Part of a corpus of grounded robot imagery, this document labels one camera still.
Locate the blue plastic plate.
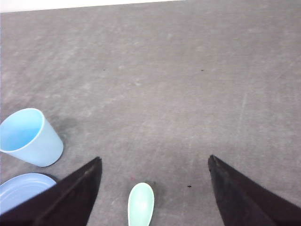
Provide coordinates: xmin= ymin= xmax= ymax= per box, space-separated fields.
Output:
xmin=0 ymin=173 xmax=56 ymax=214

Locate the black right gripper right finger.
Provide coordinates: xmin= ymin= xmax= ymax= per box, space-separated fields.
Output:
xmin=208 ymin=155 xmax=301 ymax=226

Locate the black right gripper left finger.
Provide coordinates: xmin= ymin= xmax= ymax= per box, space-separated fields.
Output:
xmin=0 ymin=157 xmax=102 ymax=226

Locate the mint green plastic spoon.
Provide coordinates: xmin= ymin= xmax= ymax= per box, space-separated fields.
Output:
xmin=127 ymin=182 xmax=155 ymax=226

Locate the light blue plastic cup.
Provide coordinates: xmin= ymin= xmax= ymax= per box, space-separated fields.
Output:
xmin=0 ymin=108 xmax=63 ymax=167

